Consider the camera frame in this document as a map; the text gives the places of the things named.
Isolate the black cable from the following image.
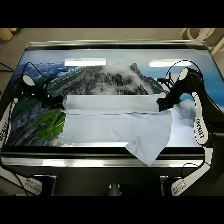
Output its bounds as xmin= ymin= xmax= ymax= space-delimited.
xmin=21 ymin=61 xmax=48 ymax=82
xmin=165 ymin=59 xmax=203 ymax=88

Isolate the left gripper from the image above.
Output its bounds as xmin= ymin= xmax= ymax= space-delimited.
xmin=41 ymin=94 xmax=67 ymax=110

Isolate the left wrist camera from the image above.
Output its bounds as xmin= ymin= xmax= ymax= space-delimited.
xmin=41 ymin=77 xmax=55 ymax=98

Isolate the pale grey T-shirt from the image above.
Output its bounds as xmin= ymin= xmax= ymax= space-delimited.
xmin=59 ymin=93 xmax=175 ymax=167

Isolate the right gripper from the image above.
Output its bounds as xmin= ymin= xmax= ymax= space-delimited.
xmin=156 ymin=89 xmax=183 ymax=113

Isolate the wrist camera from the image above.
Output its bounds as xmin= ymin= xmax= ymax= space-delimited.
xmin=156 ymin=76 xmax=172 ymax=94
xmin=41 ymin=77 xmax=55 ymax=98

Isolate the silver frame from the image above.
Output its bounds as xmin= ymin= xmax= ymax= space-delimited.
xmin=0 ymin=39 xmax=224 ymax=197

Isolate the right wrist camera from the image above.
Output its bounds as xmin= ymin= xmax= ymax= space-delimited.
xmin=156 ymin=76 xmax=172 ymax=94

